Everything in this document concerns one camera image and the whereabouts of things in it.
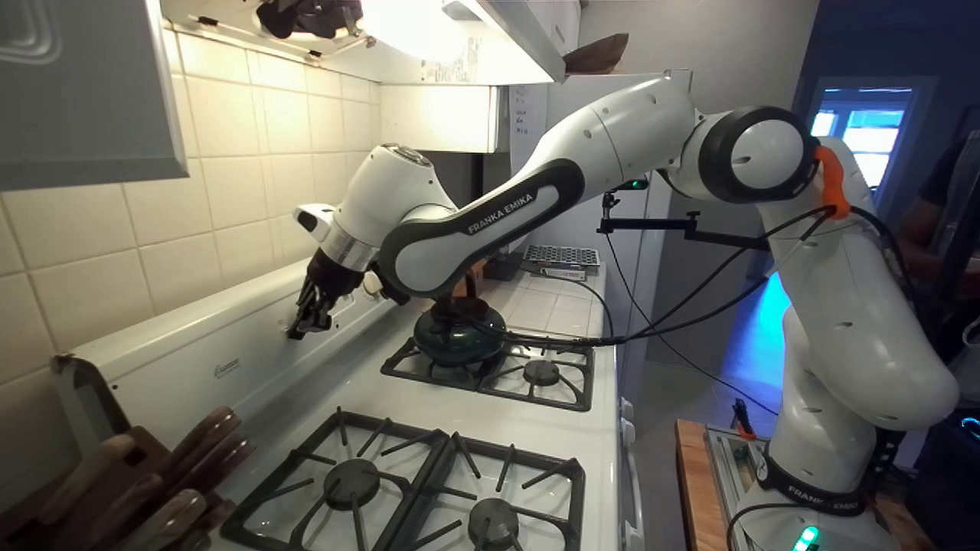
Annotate small white wall cabinet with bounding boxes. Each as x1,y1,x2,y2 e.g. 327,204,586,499
376,81,506,158

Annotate orange cable strap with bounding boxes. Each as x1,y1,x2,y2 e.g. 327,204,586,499
813,133,855,223

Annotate bright blue window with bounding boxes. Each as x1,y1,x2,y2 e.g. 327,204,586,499
809,85,913,194

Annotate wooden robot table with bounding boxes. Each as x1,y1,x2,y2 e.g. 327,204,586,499
670,417,938,551

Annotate panelled upper wall cabinet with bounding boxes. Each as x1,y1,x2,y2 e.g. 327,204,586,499
0,0,192,197

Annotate round black burner cap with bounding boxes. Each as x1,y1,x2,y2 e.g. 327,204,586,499
466,497,524,551
322,455,386,515
520,357,563,392

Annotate long black robot cable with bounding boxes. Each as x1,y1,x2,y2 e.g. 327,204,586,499
510,201,900,348

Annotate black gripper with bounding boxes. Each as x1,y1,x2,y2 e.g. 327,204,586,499
289,247,369,342

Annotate white gas stove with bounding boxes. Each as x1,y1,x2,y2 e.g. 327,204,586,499
48,223,624,551

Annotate metal wire rack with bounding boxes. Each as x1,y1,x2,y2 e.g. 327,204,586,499
518,242,605,283

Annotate person in dark clothes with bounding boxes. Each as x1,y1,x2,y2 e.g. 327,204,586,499
897,100,980,370

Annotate black base cable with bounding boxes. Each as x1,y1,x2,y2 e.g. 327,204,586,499
721,497,822,551

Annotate wooden knife block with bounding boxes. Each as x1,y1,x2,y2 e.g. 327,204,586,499
0,425,177,551

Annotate aluminium rail base plate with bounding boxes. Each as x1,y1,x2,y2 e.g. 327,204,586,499
709,422,900,551

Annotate dark green kettle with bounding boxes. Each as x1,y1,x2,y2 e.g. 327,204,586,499
412,272,513,370

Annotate white range hood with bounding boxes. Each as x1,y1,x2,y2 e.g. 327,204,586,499
155,0,586,90

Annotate dark brown knife handle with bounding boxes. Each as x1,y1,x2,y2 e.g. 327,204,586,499
171,430,258,494
120,485,210,551
163,403,245,469

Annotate dark crumpled object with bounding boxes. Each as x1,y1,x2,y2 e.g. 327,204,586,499
253,0,364,44

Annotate white refrigerator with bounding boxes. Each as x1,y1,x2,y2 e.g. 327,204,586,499
502,69,683,377

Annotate black cast iron burner grate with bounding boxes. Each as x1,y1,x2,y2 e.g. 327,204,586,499
222,406,447,551
477,338,598,417
393,430,590,551
380,330,502,396

